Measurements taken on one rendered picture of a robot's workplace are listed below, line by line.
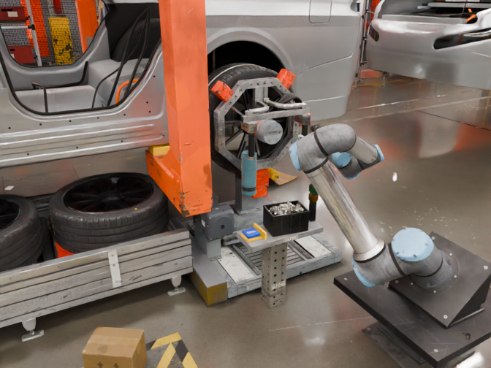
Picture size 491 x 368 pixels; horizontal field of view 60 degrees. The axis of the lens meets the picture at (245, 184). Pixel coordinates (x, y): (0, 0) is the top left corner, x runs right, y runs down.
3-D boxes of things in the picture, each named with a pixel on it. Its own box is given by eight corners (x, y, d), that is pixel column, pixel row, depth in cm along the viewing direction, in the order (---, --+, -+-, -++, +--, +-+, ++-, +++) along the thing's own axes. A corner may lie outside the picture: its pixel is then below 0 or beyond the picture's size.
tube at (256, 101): (259, 105, 244) (259, 86, 240) (276, 112, 229) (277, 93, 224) (231, 109, 237) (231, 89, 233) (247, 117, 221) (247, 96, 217)
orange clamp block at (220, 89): (229, 90, 240) (218, 79, 235) (234, 93, 234) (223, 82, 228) (221, 100, 240) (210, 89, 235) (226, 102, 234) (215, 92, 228)
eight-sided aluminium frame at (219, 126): (291, 159, 277) (295, 74, 255) (297, 162, 272) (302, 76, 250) (215, 174, 254) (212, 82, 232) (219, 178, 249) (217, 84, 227)
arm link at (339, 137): (339, 112, 165) (378, 142, 223) (311, 128, 170) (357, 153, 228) (351, 138, 161) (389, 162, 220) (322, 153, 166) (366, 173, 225)
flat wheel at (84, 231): (133, 194, 300) (129, 163, 291) (191, 228, 257) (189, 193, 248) (37, 227, 258) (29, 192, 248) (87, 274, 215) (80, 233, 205)
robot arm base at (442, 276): (463, 265, 184) (456, 255, 178) (434, 298, 184) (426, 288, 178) (429, 243, 200) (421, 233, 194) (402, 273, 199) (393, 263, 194)
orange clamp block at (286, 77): (281, 87, 255) (289, 74, 255) (288, 89, 249) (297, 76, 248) (273, 81, 251) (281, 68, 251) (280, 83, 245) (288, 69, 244)
